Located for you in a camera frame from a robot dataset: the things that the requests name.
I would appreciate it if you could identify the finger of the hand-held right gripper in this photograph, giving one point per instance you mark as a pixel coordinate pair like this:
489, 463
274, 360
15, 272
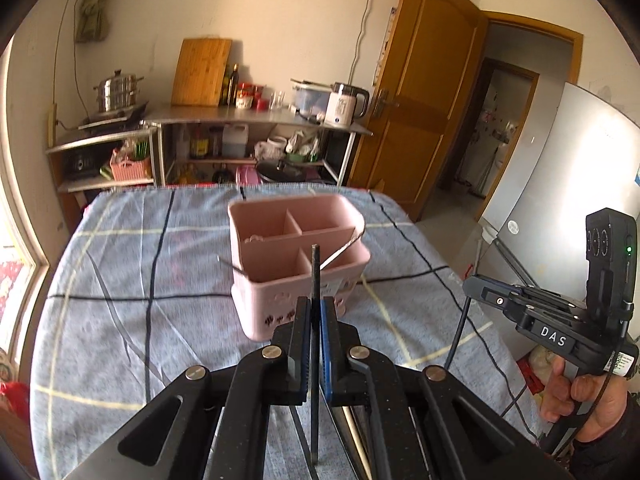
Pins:
550, 296
487, 296

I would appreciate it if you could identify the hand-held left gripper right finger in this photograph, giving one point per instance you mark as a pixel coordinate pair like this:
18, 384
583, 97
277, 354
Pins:
327, 345

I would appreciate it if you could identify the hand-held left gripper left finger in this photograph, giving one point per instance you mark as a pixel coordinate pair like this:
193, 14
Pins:
303, 345

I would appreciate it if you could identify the black chopstick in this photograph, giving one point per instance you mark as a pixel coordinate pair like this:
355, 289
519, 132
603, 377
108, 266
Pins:
457, 332
315, 280

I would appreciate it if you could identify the pink plastic utensil basket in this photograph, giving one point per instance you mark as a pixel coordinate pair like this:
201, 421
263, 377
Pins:
270, 292

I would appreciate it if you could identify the metal chopstick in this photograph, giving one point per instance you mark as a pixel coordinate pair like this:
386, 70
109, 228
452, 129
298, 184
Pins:
230, 263
345, 249

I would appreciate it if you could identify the person's right forearm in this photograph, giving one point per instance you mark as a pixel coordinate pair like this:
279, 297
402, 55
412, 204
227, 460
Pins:
615, 450

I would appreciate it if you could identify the person's right hand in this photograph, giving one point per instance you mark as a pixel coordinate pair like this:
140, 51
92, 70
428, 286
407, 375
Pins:
562, 400

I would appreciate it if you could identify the silver refrigerator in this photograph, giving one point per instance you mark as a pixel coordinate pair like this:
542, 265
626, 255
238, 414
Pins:
575, 185

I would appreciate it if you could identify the blue plaid tablecloth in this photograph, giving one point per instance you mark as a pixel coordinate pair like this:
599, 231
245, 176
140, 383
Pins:
150, 260

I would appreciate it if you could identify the black frying pan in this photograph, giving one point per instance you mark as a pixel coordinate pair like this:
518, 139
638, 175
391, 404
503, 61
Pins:
280, 171

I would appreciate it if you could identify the white plastic jug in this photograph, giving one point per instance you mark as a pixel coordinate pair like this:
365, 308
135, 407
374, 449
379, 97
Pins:
235, 141

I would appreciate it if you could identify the wooden door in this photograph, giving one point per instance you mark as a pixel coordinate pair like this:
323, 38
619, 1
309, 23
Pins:
420, 85

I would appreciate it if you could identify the steel kitchen shelf rack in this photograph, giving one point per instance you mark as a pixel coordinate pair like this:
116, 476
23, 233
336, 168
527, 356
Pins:
260, 117

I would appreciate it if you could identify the white electric kettle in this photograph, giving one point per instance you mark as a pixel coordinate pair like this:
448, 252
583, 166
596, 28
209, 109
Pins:
342, 107

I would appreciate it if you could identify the clear glass cup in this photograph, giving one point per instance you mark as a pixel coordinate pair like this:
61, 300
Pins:
277, 101

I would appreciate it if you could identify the small pink storage basket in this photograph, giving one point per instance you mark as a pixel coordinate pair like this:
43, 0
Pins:
131, 170

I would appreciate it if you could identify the bluish plastic container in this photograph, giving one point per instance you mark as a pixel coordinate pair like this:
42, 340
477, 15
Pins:
310, 97

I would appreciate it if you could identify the white cup with red print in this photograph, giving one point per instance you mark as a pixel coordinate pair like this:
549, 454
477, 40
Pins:
244, 101

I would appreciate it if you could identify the red can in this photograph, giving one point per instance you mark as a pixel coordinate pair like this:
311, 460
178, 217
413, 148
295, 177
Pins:
258, 97

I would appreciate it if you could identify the dark oil bottle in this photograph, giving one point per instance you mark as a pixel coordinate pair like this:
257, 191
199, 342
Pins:
226, 90
234, 85

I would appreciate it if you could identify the black kitchen appliance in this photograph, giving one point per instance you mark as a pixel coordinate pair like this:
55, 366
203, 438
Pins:
80, 166

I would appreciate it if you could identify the wooden cutting board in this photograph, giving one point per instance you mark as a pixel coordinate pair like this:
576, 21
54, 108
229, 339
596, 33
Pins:
202, 72

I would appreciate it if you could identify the black induction cooker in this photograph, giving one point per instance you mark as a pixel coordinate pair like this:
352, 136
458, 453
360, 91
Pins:
112, 117

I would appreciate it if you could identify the stainless steel steamer pot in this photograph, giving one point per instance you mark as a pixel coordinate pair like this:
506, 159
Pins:
117, 92

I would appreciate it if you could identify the green hanging cloth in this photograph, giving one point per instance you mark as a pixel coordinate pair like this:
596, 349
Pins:
95, 5

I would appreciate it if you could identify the wooden door frame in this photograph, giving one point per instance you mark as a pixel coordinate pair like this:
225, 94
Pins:
575, 45

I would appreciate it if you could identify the window frame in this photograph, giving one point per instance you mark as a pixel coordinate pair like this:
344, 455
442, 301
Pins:
27, 240

